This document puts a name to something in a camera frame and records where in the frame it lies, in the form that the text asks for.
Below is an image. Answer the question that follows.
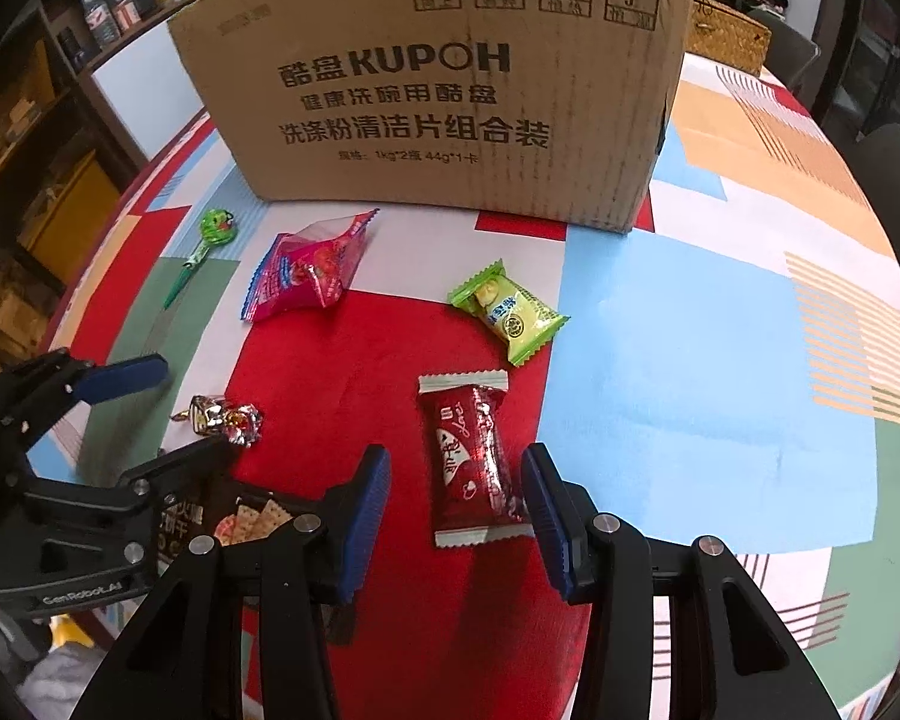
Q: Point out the colourful patchwork tablecloth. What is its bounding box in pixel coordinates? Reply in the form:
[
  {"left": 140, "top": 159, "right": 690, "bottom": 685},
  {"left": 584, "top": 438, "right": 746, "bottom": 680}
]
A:
[{"left": 38, "top": 57, "right": 900, "bottom": 718}]

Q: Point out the dark chair right near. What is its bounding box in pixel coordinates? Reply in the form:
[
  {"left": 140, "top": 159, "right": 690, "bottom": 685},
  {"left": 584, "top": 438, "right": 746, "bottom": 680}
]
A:
[{"left": 842, "top": 122, "right": 900, "bottom": 361}]

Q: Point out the green yellow snack packet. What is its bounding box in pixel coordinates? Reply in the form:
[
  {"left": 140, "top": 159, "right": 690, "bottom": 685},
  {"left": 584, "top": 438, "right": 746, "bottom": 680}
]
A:
[{"left": 447, "top": 260, "right": 569, "bottom": 367}]

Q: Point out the brown cardboard box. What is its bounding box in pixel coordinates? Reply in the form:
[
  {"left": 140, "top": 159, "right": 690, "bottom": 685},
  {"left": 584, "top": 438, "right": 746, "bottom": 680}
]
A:
[{"left": 169, "top": 0, "right": 692, "bottom": 232}]

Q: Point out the shiny foil candy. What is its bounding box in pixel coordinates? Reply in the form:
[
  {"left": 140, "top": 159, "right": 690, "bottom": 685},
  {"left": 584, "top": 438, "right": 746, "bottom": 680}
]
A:
[{"left": 170, "top": 395, "right": 263, "bottom": 447}]

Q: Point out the woven wicker box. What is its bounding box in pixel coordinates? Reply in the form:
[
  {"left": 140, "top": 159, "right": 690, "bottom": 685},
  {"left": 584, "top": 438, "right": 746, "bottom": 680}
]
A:
[{"left": 685, "top": 0, "right": 772, "bottom": 76}]

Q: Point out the pink candy bag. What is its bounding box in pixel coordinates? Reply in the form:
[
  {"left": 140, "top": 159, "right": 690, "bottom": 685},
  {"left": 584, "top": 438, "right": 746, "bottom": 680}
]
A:
[{"left": 240, "top": 208, "right": 379, "bottom": 323}]

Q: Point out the green lollipop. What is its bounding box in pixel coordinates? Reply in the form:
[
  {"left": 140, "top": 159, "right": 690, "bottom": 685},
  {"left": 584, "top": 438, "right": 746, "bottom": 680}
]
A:
[{"left": 162, "top": 208, "right": 237, "bottom": 309}]

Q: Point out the water bottle red label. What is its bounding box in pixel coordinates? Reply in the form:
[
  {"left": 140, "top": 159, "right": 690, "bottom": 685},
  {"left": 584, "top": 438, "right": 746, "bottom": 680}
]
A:
[{"left": 80, "top": 0, "right": 121, "bottom": 49}]

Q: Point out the red candy packet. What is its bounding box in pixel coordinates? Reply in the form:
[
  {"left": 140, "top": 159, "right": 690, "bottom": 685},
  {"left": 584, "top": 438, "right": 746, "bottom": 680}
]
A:
[{"left": 418, "top": 369, "right": 533, "bottom": 550}]

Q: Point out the dark cracker packet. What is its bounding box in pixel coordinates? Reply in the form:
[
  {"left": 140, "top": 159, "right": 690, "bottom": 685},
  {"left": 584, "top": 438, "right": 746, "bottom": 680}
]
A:
[{"left": 152, "top": 475, "right": 328, "bottom": 579}]

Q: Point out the dark chair right far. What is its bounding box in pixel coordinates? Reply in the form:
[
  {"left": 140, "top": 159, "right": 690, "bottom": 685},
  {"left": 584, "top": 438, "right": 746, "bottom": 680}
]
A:
[{"left": 748, "top": 8, "right": 821, "bottom": 91}]

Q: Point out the dark chair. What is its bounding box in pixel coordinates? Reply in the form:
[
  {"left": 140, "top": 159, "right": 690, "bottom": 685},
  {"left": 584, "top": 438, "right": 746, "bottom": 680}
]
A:
[
  {"left": 748, "top": 8, "right": 821, "bottom": 91},
  {"left": 842, "top": 122, "right": 900, "bottom": 361}
]

